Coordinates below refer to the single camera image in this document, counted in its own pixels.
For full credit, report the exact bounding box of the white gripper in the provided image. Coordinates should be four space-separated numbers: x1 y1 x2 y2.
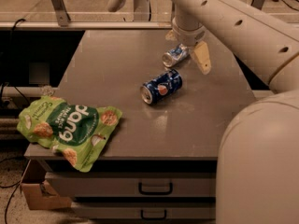
165 6 211 75

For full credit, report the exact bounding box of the silver blue redbull can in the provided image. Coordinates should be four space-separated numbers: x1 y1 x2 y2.
162 44 189 68

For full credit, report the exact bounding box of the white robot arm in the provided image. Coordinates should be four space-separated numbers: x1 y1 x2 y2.
171 0 299 224

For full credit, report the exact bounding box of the blue pepsi can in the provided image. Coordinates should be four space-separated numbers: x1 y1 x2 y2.
140 69 182 105

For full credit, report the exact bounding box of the grey drawer cabinet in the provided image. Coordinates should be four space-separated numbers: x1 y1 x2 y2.
25 30 255 224

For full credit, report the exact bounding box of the green dang chips bag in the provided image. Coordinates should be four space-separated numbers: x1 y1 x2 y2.
17 96 122 173

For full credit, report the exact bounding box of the clear plastic water bottle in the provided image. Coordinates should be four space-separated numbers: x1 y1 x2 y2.
40 85 55 96

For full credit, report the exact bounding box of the brown cardboard box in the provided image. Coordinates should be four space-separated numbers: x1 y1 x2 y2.
20 159 73 211

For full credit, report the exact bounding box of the left metal railing bracket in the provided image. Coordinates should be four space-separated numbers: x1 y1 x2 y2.
50 0 71 27

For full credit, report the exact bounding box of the upper drawer black handle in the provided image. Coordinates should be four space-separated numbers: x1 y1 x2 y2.
138 182 173 195

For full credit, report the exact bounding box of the drawer black handle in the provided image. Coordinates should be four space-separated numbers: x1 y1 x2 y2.
138 182 173 195
140 210 167 220

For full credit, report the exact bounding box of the lower drawer black handle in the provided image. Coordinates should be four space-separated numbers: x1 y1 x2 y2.
140 210 167 220

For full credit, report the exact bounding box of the black cable on floor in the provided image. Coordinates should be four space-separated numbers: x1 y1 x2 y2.
0 156 32 224

